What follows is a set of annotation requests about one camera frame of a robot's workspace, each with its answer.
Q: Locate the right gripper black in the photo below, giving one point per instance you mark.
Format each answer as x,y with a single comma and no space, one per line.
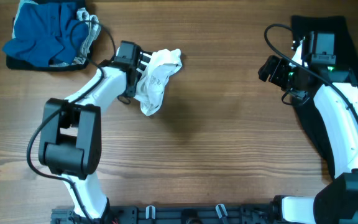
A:
276,72

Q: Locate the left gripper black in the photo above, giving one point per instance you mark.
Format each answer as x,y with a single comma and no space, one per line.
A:
132,91

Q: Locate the white t-shirt black print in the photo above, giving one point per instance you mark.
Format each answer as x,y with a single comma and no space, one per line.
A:
159,67

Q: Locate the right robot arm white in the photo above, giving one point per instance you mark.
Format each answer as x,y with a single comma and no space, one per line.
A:
334,95

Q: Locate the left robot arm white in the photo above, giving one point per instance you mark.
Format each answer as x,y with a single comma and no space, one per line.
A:
70,137

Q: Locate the grey white-trimmed garment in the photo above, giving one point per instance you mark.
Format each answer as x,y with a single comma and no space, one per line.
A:
93,31

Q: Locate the black trousers right side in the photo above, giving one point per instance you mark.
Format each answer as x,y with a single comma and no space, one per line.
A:
308,116

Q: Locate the blue button shirt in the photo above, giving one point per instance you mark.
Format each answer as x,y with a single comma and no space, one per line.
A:
46,33

